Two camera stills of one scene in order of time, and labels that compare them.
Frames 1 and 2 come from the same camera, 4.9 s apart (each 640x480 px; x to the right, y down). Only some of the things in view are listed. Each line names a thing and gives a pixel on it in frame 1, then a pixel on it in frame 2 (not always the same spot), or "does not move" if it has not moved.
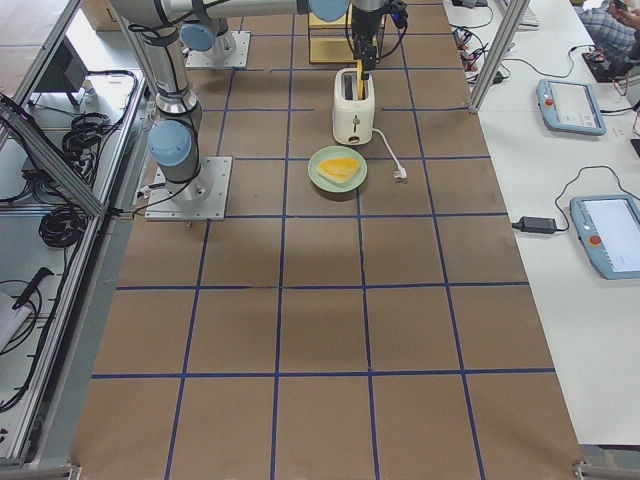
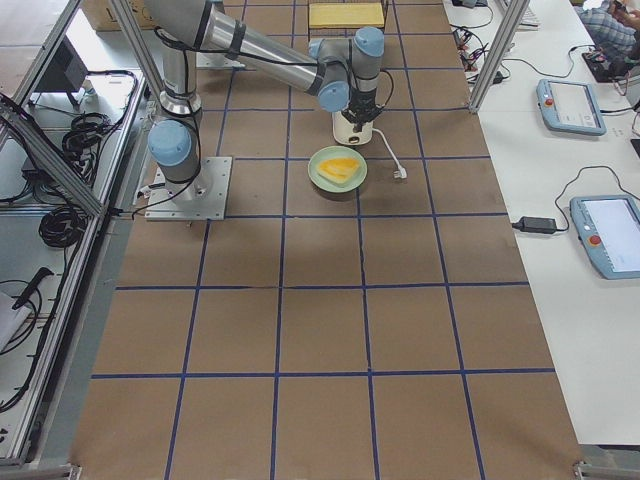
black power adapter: (537, 225) does not move
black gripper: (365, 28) -> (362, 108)
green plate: (337, 152) does not move
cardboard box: (101, 14) does not move
